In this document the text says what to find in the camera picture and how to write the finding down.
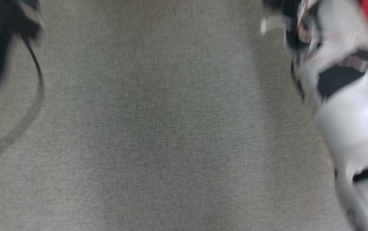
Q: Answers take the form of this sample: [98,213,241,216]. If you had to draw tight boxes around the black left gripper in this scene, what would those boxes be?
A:
[0,0,43,37]

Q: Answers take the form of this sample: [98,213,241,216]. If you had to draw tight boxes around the thin white cable with connector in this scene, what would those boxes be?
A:
[260,15,285,35]

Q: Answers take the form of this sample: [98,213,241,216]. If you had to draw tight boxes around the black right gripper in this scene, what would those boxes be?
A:
[263,0,302,15]

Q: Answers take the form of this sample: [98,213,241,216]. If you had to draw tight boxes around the red white twisted cable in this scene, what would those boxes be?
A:
[296,19,368,71]

